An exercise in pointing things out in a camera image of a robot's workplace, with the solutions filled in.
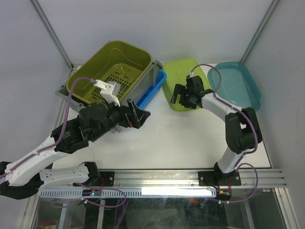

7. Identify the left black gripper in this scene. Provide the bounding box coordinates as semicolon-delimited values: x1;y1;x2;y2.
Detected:
91;97;151;142

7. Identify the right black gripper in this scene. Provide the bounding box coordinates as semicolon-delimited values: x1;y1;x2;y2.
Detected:
169;83;196;109

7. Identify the lime green container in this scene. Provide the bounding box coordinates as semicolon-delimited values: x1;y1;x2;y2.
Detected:
162;59;199;112

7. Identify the large grey crate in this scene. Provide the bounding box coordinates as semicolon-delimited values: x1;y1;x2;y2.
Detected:
55;59;164;134

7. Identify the olive green slotted basket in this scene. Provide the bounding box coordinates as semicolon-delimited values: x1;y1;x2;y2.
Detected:
66;41;153;102

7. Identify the teal transparent container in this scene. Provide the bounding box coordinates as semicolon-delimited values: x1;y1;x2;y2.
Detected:
207;62;261;111

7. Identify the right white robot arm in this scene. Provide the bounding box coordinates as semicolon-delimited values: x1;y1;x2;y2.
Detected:
170;76;262;188

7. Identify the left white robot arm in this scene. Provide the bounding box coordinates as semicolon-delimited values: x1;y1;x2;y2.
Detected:
0;100;151;200

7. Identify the blue plastic tray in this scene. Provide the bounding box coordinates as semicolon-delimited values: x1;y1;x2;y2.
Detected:
137;70;167;109

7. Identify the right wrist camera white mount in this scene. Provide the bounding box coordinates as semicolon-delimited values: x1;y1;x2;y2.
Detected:
186;71;194;78

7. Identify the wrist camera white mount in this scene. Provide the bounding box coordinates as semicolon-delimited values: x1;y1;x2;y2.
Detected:
94;80;121;107
186;71;194;78

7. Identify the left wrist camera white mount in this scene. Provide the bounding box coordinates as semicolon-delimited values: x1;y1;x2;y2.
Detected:
94;80;121;107

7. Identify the aluminium mounting rail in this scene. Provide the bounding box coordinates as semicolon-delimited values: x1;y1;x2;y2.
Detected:
84;166;286;189

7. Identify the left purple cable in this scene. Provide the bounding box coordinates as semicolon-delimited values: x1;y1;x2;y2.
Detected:
0;77;128;229

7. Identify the white slotted cable duct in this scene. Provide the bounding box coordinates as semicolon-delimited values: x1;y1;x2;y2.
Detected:
40;187;216;199

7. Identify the right aluminium frame post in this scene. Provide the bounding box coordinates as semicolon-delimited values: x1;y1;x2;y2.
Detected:
240;0;281;63

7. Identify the aluminium frame post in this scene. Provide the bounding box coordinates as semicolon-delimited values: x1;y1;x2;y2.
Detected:
30;0;74;70
240;0;281;63

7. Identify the left aluminium frame post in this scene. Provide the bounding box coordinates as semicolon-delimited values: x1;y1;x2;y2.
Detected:
30;0;74;70

